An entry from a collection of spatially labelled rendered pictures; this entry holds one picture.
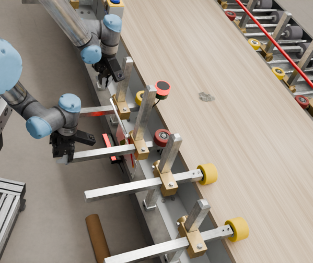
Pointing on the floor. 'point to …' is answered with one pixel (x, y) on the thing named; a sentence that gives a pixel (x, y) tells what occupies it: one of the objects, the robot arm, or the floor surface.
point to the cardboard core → (97, 238)
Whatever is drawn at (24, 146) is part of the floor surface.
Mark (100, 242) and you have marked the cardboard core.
